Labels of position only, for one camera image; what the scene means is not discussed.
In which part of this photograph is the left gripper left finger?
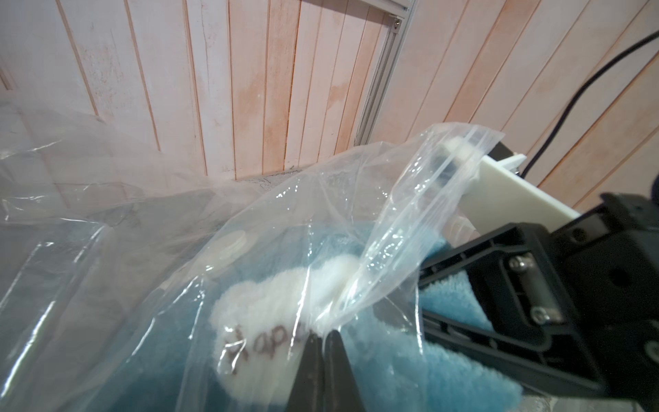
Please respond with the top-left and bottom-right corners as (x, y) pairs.
(285, 333), (324, 412)

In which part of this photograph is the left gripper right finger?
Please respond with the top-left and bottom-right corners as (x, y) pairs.
(323, 331), (366, 412)

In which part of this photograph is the clear plastic vacuum bag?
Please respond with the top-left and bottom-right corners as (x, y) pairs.
(1, 94), (502, 411)

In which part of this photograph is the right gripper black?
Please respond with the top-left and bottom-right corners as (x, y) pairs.
(418, 193), (658, 399)

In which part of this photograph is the teal bear print blanket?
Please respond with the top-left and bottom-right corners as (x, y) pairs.
(88, 221), (522, 411)

